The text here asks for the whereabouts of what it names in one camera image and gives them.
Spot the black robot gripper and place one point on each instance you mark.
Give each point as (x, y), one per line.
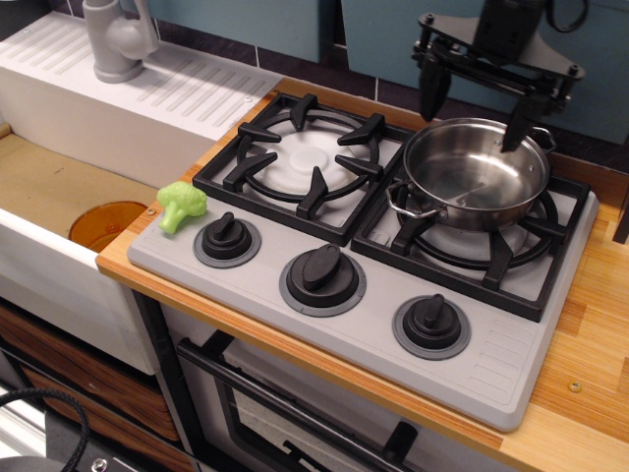
(500, 49)

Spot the stainless steel pot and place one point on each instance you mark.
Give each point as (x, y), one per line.
(459, 175)

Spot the grey toy stove top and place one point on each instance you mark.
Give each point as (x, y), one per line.
(491, 380)

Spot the black right stove knob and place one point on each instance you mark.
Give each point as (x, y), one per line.
(432, 328)

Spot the black stove knob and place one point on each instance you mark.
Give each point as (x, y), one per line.
(227, 242)
(432, 328)
(323, 283)

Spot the black middle stove knob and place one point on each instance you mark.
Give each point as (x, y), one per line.
(323, 283)

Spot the black left stove knob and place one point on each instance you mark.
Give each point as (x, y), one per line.
(227, 242)

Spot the black left burner grate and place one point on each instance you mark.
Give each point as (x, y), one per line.
(302, 169)

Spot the black burner grate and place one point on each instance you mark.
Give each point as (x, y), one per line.
(302, 169)
(525, 269)

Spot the black right burner grate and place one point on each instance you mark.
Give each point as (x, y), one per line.
(525, 269)

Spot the green plastic broccoli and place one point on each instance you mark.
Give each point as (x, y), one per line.
(179, 200)

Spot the grey toy faucet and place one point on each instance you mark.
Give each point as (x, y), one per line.
(119, 45)

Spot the toy oven door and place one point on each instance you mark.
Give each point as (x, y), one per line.
(291, 420)

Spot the orange sink drain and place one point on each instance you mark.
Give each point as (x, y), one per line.
(99, 226)

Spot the white toy sink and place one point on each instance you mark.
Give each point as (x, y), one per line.
(70, 142)

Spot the wooden drawer front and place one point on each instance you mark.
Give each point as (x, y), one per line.
(124, 406)

